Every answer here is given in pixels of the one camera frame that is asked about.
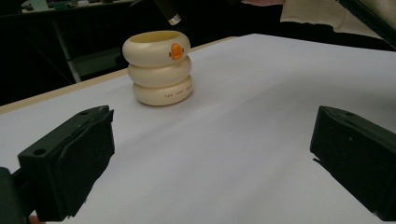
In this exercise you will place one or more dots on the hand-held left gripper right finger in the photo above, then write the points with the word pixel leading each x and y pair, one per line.
pixel 358 155

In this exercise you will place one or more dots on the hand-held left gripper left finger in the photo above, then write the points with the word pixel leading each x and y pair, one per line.
pixel 71 161

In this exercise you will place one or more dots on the cream ringed duck cup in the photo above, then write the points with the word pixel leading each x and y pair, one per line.
pixel 155 74

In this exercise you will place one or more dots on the wooden table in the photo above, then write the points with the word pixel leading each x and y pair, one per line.
pixel 62 90

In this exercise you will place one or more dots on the white table mat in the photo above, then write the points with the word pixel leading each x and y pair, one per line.
pixel 233 140

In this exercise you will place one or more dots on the black metal frame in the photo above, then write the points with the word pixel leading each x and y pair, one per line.
pixel 373 25

